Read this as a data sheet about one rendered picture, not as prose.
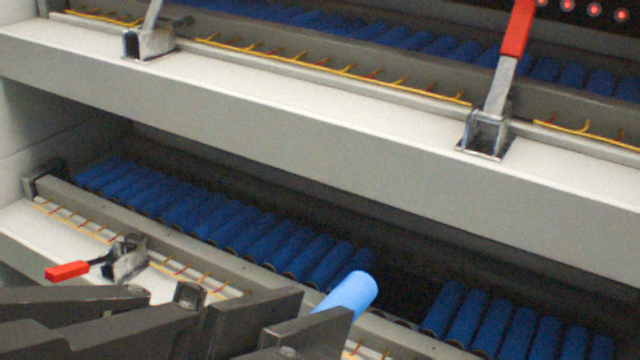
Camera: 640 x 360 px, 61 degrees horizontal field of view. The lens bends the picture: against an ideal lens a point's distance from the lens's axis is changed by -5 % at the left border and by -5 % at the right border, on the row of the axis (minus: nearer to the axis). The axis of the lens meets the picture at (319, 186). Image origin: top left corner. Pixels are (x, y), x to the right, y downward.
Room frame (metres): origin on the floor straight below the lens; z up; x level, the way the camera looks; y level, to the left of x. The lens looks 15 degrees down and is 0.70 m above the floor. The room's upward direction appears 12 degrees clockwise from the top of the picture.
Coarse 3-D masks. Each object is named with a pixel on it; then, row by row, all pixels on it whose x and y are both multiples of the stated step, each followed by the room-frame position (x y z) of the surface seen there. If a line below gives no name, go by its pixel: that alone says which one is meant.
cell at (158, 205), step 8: (184, 184) 0.55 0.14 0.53; (168, 192) 0.54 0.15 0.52; (176, 192) 0.54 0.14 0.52; (184, 192) 0.54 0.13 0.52; (160, 200) 0.52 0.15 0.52; (168, 200) 0.52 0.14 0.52; (176, 200) 0.53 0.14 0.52; (144, 208) 0.51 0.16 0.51; (152, 208) 0.51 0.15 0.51; (160, 208) 0.51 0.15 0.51; (152, 216) 0.50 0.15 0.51
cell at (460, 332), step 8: (472, 296) 0.42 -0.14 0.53; (480, 296) 0.42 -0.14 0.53; (464, 304) 0.42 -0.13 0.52; (472, 304) 0.41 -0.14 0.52; (480, 304) 0.41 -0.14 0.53; (464, 312) 0.40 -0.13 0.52; (472, 312) 0.40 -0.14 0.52; (480, 312) 0.41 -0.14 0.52; (456, 320) 0.40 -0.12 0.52; (464, 320) 0.39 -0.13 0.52; (472, 320) 0.40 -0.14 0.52; (480, 320) 0.41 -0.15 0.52; (456, 328) 0.39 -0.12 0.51; (464, 328) 0.39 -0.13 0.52; (472, 328) 0.39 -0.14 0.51; (448, 336) 0.38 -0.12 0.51; (456, 336) 0.38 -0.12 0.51; (464, 336) 0.38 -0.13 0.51; (472, 336) 0.39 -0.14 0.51; (464, 344) 0.37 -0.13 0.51
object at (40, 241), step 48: (48, 144) 0.56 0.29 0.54; (96, 144) 0.63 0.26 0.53; (192, 144) 0.60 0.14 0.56; (0, 192) 0.51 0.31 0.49; (336, 192) 0.53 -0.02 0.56; (0, 240) 0.49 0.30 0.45; (48, 240) 0.48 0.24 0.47; (96, 240) 0.48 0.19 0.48; (336, 240) 0.51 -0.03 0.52; (480, 240) 0.47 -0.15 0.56; (624, 288) 0.42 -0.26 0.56
